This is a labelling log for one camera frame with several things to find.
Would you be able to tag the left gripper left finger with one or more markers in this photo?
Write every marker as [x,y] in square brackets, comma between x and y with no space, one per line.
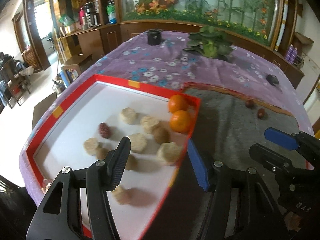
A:
[103,176]

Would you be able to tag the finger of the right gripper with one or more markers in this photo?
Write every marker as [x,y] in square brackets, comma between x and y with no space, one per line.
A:
[279,165]
[305,144]

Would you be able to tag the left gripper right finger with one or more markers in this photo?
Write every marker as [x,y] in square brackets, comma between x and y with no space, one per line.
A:
[226,216]

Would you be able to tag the large white cake block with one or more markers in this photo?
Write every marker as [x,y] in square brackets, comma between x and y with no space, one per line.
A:
[138,142]

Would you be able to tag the dark red jujube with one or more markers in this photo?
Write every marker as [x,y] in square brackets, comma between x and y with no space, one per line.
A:
[261,113]
[249,104]

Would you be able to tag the hexagonal beige cake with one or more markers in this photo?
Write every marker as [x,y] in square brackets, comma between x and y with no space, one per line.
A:
[169,153]

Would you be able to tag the beige cake cube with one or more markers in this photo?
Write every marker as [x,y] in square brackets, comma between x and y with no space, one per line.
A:
[128,115]

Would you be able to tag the square beige cake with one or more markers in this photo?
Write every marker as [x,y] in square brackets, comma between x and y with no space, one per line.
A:
[149,123]

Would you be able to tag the orange mandarin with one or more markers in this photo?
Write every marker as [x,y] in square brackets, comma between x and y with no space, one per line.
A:
[180,121]
[177,103]

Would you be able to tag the person right hand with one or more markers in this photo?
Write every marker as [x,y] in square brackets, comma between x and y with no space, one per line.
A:
[292,221]

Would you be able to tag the beige cake in tray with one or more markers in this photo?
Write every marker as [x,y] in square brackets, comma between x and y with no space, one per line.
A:
[92,146]

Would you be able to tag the red white tray box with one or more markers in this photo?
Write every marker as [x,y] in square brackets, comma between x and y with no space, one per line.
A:
[59,162]

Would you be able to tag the grey felt mat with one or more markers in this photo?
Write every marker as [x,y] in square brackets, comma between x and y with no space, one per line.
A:
[226,129]

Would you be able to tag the small black device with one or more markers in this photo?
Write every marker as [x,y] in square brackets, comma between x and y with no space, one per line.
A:
[272,80]

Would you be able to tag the purple spray cans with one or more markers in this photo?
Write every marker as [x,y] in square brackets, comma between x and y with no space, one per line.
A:
[291,54]

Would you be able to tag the purple floral tablecloth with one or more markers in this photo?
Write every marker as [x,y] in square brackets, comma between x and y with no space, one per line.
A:
[168,65]

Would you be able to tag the wooden chair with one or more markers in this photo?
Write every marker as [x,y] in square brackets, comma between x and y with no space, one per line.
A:
[16,84]

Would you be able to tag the green leafy vegetable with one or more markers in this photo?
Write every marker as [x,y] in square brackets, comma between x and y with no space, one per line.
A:
[210,43]

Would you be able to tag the decorative floral glass panel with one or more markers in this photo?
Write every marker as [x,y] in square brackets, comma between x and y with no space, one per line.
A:
[254,19]

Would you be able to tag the black cylindrical container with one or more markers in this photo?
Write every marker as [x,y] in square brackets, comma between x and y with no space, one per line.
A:
[154,37]

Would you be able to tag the black coffee thermos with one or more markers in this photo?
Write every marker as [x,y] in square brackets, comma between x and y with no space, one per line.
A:
[91,14]

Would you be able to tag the pink bottle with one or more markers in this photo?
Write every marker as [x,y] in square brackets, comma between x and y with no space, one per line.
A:
[81,15]

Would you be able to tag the green blue water bottle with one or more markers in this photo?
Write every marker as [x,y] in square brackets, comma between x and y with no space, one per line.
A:
[111,12]

